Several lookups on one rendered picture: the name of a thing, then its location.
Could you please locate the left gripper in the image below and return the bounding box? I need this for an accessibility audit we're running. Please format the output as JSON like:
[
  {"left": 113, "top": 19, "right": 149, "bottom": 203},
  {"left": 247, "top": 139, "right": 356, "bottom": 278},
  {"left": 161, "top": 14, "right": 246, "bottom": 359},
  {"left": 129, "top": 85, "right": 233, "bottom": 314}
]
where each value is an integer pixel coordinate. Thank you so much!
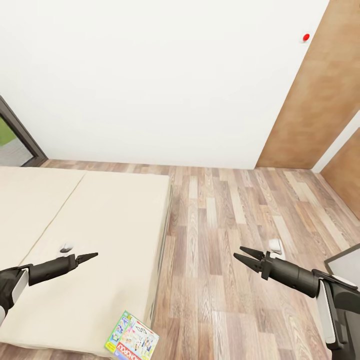
[{"left": 45, "top": 252, "right": 99, "bottom": 281}]

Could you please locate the board game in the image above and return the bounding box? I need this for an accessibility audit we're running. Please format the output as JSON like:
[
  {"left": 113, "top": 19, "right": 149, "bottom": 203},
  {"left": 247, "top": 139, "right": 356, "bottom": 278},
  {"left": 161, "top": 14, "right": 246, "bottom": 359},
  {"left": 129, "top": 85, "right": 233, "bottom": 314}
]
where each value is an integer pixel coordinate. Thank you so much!
[{"left": 104, "top": 310, "right": 160, "bottom": 360}]

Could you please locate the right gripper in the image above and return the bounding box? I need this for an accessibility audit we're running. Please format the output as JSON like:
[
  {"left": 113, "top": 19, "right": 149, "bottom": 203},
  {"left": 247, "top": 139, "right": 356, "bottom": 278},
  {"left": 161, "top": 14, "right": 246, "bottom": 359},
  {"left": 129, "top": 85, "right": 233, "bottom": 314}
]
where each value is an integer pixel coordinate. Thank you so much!
[{"left": 233, "top": 247, "right": 299, "bottom": 289}]

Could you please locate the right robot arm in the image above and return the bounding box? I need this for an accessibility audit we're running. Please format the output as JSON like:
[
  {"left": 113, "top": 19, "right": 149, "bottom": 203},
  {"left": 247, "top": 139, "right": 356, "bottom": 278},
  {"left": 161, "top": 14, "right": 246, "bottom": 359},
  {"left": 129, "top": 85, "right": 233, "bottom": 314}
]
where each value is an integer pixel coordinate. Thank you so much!
[{"left": 233, "top": 239, "right": 360, "bottom": 360}]

